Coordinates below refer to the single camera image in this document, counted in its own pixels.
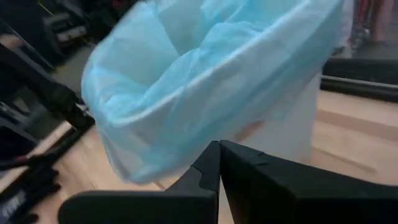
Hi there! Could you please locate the black grey work glove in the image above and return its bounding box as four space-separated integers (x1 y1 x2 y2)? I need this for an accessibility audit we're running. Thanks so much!
0 166 62 224

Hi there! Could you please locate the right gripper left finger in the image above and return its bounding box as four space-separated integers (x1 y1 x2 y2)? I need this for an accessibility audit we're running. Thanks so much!
57 140 221 224

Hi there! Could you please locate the light blue trash bag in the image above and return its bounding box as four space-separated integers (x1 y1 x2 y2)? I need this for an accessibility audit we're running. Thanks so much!
80 0 345 185

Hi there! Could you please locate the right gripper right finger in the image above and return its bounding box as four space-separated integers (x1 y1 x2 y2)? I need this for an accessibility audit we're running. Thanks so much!
219 139 398 224

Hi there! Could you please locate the white floral cloth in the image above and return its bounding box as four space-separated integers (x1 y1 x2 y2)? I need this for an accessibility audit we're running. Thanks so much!
337 0 356 49

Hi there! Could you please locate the tan post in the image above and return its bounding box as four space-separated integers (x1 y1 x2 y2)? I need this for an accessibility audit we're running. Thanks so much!
371 0 396 43

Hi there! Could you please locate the white plastic trash bin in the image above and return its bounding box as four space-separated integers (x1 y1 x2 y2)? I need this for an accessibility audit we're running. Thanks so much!
236 73 323 163

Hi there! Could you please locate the black floor mat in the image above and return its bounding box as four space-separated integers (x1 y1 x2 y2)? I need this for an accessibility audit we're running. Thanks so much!
322 57 398 85

